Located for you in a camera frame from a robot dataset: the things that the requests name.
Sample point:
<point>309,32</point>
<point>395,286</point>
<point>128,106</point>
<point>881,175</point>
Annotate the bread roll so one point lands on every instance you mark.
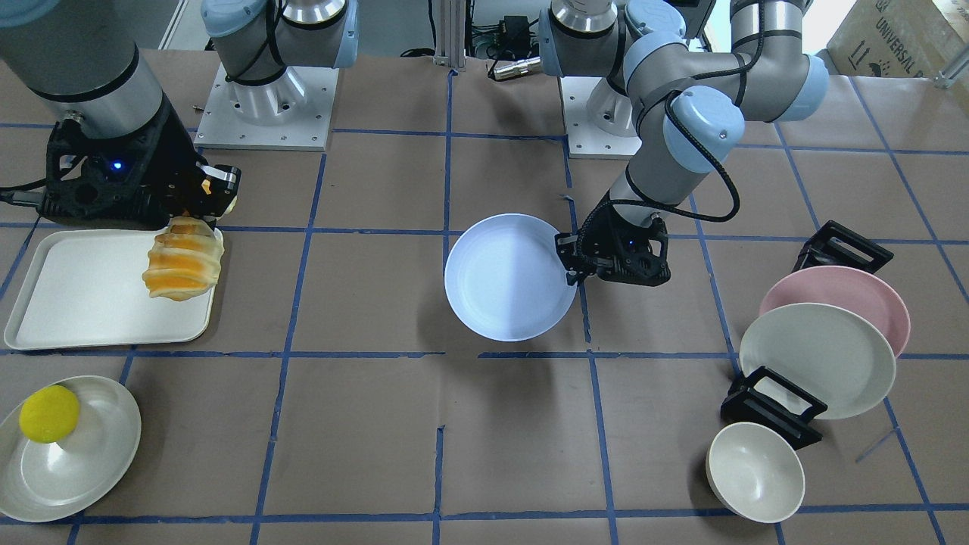
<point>184,261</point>

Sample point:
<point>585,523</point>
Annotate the black dish rack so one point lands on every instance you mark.
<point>766,398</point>

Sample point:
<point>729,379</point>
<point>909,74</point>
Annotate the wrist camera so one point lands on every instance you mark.
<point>640,252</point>
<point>101,183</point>

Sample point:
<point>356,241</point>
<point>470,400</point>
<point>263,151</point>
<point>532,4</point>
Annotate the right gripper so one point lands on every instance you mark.
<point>168,175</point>

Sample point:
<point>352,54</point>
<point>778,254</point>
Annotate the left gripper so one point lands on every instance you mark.
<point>602,236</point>

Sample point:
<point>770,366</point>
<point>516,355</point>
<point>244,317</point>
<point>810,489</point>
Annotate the cream plate with lemon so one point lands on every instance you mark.
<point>43,482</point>

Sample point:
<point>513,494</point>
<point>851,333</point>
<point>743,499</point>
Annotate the cream plate in rack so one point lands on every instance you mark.
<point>831,353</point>

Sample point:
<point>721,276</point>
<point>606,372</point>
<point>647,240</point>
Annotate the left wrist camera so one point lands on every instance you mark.
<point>640,252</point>

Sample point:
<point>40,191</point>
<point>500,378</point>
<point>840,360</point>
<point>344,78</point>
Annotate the cardboard box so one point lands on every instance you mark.
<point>899,38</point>

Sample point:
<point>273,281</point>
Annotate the blue plate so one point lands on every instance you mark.
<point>503,278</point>

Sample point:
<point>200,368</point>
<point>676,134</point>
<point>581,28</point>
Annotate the aluminium frame post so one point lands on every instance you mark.
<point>451,32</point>

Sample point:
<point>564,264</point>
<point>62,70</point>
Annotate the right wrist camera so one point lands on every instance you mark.
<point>101,183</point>

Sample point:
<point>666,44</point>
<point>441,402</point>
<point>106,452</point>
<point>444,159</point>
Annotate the cream bowl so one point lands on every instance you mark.
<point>755,473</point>

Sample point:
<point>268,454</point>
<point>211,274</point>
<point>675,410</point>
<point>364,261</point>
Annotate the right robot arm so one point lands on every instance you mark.
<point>76,57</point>

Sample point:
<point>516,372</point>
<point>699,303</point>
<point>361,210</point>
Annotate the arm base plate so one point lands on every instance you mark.
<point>598,119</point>
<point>291,114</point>

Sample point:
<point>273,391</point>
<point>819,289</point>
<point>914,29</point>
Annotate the white tray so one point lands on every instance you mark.
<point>84,288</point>

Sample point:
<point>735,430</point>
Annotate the yellow lemon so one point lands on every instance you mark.
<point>50,414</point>

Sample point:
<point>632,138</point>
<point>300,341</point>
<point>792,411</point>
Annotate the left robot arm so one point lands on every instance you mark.
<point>689,109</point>

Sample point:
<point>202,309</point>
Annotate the pink plate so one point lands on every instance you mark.
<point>852,289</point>

